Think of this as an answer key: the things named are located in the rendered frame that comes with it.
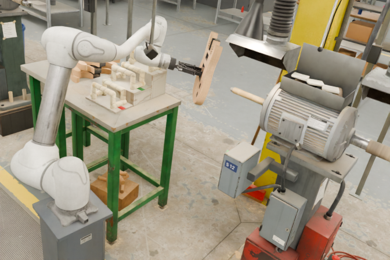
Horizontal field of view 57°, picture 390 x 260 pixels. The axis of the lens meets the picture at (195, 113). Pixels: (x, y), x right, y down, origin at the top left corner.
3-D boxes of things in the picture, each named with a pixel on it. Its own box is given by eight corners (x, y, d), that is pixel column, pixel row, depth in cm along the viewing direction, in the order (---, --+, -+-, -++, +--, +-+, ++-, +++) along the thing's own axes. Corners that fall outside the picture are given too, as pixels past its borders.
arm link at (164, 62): (157, 69, 214) (166, 72, 215) (161, 54, 211) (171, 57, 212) (158, 65, 222) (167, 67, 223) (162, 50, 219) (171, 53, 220)
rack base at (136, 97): (151, 99, 238) (151, 86, 234) (133, 107, 225) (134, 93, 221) (121, 86, 250) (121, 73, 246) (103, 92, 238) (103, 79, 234)
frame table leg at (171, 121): (166, 207, 284) (179, 104, 243) (162, 210, 280) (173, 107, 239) (161, 203, 287) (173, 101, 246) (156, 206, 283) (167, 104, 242)
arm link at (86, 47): (119, 40, 168) (94, 33, 172) (97, 35, 151) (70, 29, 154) (114, 68, 170) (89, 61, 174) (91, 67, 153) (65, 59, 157)
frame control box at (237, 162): (281, 203, 173) (294, 158, 161) (259, 226, 157) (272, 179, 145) (238, 179, 185) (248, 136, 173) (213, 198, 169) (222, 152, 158)
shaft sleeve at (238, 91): (266, 103, 180) (266, 98, 178) (262, 107, 178) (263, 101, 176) (235, 90, 189) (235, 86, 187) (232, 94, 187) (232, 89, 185)
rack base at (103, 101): (133, 106, 226) (133, 104, 225) (115, 114, 214) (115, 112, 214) (103, 91, 238) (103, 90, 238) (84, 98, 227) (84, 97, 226)
